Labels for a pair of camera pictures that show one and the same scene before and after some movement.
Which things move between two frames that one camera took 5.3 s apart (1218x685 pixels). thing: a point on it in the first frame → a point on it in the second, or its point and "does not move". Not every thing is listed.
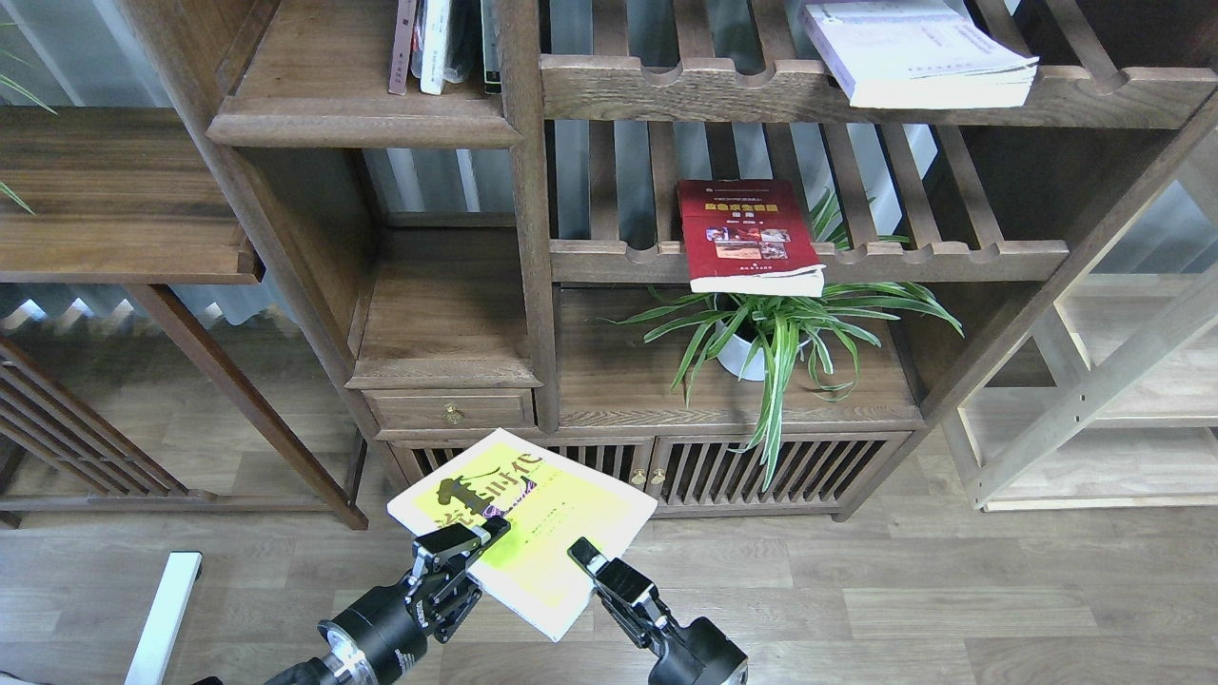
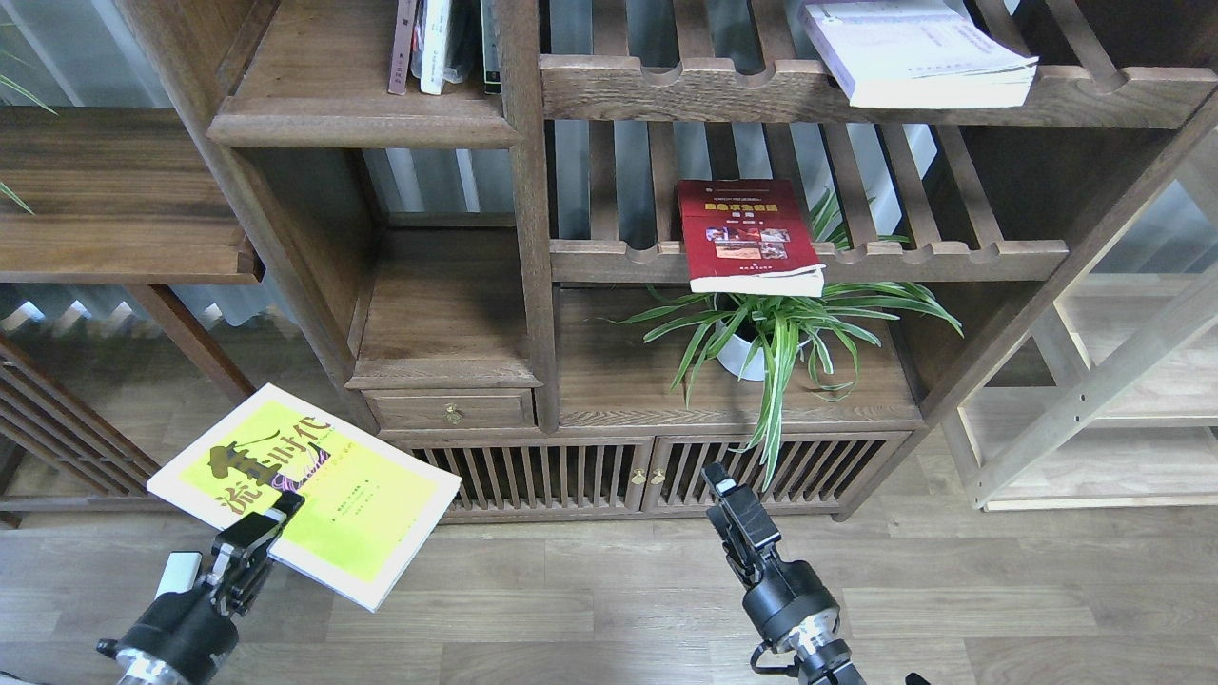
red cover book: (748, 237) does not move
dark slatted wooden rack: (43, 408) does not move
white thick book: (922, 55) does not move
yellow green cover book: (549, 501) → (369, 504)
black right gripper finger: (441, 593) → (244, 550)
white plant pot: (734, 356) does not move
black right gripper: (630, 596) → (791, 606)
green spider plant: (771, 335) does not move
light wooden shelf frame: (1105, 397) does not move
